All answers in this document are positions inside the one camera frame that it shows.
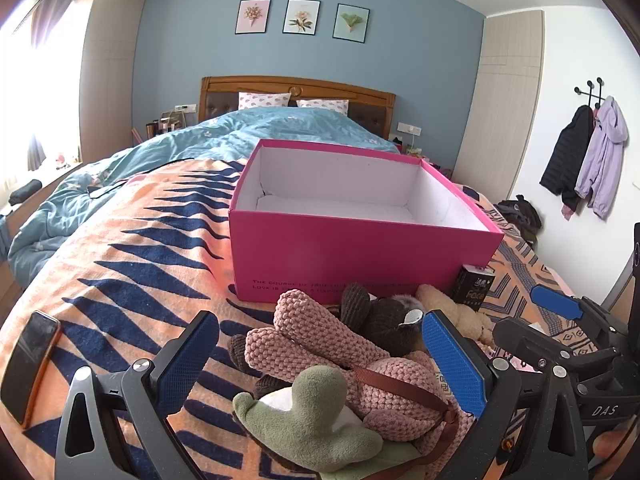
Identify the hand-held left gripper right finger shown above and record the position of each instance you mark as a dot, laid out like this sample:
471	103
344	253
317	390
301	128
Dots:
452	365

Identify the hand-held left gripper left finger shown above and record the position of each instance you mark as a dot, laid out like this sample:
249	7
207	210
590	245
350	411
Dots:
185	360

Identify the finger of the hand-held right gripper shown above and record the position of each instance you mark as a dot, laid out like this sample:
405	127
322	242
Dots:
525	342
555	302

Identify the cream plush bear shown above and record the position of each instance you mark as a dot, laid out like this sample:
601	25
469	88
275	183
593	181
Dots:
465	320

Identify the black tissue pack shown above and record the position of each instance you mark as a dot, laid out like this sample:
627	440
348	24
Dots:
472	285

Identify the brown plush bear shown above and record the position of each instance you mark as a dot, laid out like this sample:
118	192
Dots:
385	320

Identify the pink knitted plush toy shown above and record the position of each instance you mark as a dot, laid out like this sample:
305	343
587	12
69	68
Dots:
320	335

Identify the green cactus plush toy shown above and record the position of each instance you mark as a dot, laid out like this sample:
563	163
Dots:
320	410

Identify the pink cardboard box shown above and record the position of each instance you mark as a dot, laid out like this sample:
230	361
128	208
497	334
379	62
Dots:
350	260

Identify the person's right hand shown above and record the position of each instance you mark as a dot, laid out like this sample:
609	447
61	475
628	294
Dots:
612	447

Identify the black backpack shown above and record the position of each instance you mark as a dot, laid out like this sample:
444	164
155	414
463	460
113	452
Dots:
520	217

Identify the orange patterned blanket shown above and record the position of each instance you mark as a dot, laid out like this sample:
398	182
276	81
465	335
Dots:
150	240

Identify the black jacket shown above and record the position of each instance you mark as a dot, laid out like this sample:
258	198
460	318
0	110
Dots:
565	160

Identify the purple jacket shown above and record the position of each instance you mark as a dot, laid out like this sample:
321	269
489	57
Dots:
602	160

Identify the smartphone with orange case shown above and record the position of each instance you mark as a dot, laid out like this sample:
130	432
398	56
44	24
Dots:
27	365

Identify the beige wardrobe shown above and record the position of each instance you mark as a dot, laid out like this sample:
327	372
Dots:
507	100
112	60

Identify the wooden nightstand with clutter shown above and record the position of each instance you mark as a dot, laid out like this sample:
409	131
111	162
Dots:
407	146

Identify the dark cloth bundle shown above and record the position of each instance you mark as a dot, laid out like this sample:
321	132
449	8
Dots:
25	191

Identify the group of cosmetic bottles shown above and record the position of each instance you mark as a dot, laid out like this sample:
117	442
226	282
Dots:
165	125

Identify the small pink ornament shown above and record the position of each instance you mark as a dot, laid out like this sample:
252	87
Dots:
61	159

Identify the blue floral duvet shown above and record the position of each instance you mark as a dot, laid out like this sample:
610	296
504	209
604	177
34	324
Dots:
280	125

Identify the wooden bed headboard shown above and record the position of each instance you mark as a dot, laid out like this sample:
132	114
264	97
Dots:
220	100

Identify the white patterned pillow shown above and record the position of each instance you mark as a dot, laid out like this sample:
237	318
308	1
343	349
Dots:
322	106
262	101

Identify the green leaf framed picture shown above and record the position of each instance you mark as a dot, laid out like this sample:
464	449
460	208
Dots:
351	21

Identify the pink flower framed picture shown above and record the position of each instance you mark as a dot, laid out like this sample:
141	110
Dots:
253	16

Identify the purple curtain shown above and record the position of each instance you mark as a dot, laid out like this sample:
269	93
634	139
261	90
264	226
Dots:
45	25

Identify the black wall coat rack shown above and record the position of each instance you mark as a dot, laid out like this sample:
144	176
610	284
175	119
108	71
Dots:
590	90

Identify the white wall socket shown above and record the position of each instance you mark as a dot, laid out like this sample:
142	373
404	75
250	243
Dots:
410	128
186	107

